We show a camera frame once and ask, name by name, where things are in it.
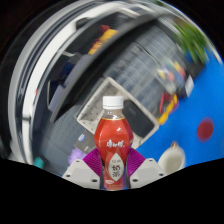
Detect green potted plant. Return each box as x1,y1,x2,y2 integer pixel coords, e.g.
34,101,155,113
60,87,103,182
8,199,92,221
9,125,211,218
174,21,211,66

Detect black rectangular case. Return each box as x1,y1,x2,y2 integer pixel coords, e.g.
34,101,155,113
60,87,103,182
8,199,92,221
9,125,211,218
123,99,155,138

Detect white mug gold handle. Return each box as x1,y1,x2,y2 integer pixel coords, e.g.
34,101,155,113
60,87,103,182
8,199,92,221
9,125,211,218
157,141,187,174

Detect yellow multimeter red leads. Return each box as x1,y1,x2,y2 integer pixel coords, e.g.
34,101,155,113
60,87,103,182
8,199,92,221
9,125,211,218
156,93,180,126

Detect black box white label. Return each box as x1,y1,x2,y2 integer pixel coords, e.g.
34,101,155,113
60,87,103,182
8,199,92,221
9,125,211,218
178,74,195,99

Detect white perforated tray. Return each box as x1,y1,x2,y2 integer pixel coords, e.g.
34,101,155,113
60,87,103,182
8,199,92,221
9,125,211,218
76,77,160,148

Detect flat round red coaster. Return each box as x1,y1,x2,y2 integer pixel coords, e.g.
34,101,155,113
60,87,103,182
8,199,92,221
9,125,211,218
196,117,215,143

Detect red drink bottle white cap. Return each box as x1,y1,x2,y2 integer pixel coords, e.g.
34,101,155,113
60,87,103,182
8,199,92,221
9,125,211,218
94,95,134,192

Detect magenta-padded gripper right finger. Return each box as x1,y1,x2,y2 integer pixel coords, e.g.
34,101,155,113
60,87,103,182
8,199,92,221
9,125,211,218
125,147,166,190

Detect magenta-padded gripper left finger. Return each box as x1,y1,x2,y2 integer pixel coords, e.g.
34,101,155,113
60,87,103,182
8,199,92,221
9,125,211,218
62,148,103,190

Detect dark grey upright box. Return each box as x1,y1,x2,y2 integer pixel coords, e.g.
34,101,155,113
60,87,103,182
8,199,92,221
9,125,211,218
73,128,98,154

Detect yellow tool red leads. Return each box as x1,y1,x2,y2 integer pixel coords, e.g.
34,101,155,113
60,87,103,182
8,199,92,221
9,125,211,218
87,24,118,56

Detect clear box colourful parts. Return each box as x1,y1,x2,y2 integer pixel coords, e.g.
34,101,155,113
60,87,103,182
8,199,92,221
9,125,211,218
154,58,188,91

